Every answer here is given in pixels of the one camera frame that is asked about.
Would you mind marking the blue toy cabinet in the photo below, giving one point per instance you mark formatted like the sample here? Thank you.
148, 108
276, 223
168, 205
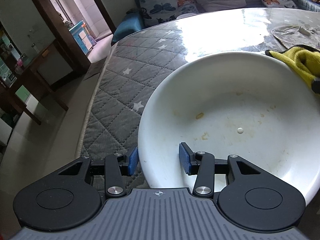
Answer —
82, 37

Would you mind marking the beige towel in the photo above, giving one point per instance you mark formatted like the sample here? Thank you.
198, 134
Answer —
293, 35

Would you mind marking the grey quilted star mat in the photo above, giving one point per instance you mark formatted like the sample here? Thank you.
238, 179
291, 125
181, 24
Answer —
138, 64

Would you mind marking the yellow black microfibre cloth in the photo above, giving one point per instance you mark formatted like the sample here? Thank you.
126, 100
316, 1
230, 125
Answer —
303, 60

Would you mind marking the dark wooden table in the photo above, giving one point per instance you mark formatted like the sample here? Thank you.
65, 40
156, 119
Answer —
33, 81

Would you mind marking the blue sofa cushion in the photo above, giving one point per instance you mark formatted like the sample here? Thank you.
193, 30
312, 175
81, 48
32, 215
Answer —
131, 23

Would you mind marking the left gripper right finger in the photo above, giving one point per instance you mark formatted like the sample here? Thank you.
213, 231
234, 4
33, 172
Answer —
243, 193

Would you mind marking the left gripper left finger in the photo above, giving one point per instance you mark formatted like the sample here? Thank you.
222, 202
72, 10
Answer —
73, 194

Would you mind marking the butterfly print cushion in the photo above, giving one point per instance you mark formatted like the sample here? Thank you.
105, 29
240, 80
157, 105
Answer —
155, 12

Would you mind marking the white ceramic bowl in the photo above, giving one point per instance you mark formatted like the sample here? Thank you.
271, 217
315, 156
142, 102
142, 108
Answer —
239, 103

